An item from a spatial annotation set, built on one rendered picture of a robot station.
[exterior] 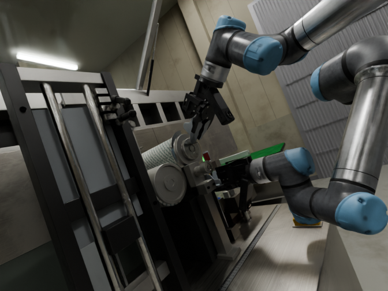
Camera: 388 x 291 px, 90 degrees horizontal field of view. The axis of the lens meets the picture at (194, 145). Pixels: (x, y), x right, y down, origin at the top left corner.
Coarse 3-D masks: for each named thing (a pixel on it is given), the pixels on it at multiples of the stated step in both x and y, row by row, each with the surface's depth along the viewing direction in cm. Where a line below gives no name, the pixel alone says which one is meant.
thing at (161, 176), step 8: (152, 168) 60; (160, 168) 55; (168, 168) 58; (176, 168) 60; (152, 176) 54; (160, 176) 55; (168, 176) 57; (176, 176) 60; (184, 176) 61; (152, 184) 53; (160, 184) 55; (168, 184) 56; (176, 184) 58; (184, 184) 60; (160, 192) 54; (168, 192) 56; (176, 192) 58; (184, 192) 59; (168, 200) 54; (176, 200) 56
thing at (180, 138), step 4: (180, 136) 64; (184, 136) 66; (188, 136) 67; (176, 140) 63; (180, 140) 64; (176, 144) 62; (180, 144) 63; (176, 148) 62; (180, 148) 63; (176, 152) 62; (180, 152) 62; (200, 152) 69; (180, 156) 62; (184, 156) 63; (200, 156) 69; (180, 160) 62; (184, 160) 62; (188, 160) 64; (196, 160) 67; (184, 164) 63; (188, 164) 63
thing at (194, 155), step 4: (184, 140) 64; (188, 140) 65; (184, 144) 63; (188, 144) 64; (196, 144) 67; (184, 148) 62; (188, 148) 64; (192, 148) 65; (196, 148) 67; (184, 152) 62; (188, 152) 63; (192, 152) 65; (196, 152) 66; (188, 156) 63; (192, 156) 64; (196, 156) 65
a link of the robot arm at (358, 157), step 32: (352, 64) 49; (384, 64) 41; (384, 96) 40; (352, 128) 42; (384, 128) 39; (352, 160) 39; (320, 192) 43; (352, 192) 37; (352, 224) 35; (384, 224) 34
